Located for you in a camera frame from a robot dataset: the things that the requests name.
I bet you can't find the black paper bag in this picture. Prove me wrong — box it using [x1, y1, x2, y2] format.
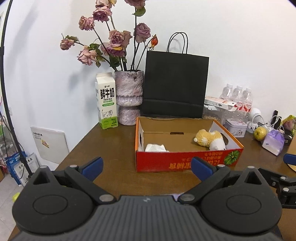
[140, 32, 210, 118]

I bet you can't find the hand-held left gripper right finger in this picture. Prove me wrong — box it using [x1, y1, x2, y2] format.
[177, 157, 270, 205]

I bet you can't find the white printed bag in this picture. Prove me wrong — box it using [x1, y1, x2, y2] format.
[25, 152, 39, 174]

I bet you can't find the white wall panel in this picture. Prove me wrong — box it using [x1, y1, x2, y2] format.
[31, 126, 69, 164]

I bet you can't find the yellow white plush toy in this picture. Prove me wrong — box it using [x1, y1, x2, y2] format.
[194, 129, 226, 151]

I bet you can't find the white round device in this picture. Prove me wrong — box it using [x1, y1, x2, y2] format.
[248, 108, 262, 123]

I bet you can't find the silver tin box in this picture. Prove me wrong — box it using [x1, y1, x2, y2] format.
[225, 118, 248, 138]

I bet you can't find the purple wrapped pack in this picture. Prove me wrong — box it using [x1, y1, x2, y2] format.
[262, 130, 285, 156]

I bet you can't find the long white red carton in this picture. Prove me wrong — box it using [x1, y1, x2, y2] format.
[205, 96, 238, 111]

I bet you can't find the dried pink rose bouquet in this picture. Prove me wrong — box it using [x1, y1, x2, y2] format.
[60, 0, 160, 72]

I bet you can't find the white crumpled tissue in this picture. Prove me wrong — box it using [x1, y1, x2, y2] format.
[145, 144, 170, 153]

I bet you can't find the cluttered shelf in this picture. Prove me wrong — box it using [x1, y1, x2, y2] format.
[0, 109, 15, 163]

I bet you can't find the green purple snack packet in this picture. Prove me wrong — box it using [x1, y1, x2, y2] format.
[282, 115, 296, 131]

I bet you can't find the black charger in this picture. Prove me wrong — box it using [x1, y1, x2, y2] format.
[270, 110, 282, 128]

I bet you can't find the clear water bottle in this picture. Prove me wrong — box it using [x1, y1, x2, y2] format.
[232, 86, 243, 109]
[219, 83, 234, 101]
[242, 88, 253, 112]

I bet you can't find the green apple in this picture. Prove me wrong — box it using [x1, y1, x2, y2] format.
[254, 127, 269, 141]

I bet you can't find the blue white bag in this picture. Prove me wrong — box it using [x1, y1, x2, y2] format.
[5, 152, 27, 186]

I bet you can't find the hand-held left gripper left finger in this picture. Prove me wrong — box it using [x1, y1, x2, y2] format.
[27, 157, 117, 205]

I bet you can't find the red cardboard box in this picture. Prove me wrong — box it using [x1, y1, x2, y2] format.
[135, 116, 245, 172]

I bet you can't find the mottled purple ceramic vase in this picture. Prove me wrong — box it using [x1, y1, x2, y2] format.
[114, 70, 144, 126]

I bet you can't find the black light stand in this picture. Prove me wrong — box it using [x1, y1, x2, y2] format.
[0, 0, 33, 184]

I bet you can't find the white charging cable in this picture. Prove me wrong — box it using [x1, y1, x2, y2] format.
[247, 115, 285, 133]

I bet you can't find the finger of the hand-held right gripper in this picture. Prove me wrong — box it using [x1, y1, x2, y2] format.
[283, 153, 296, 166]
[258, 168, 296, 196]

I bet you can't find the white green milk carton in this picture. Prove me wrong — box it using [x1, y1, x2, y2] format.
[95, 72, 119, 130]

